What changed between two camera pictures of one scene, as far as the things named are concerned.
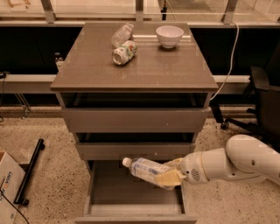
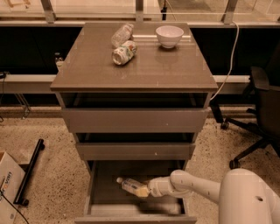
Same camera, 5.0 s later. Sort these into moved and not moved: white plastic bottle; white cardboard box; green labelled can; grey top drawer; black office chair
Moved: white plastic bottle
Not moved: green labelled can; grey top drawer; black office chair; white cardboard box
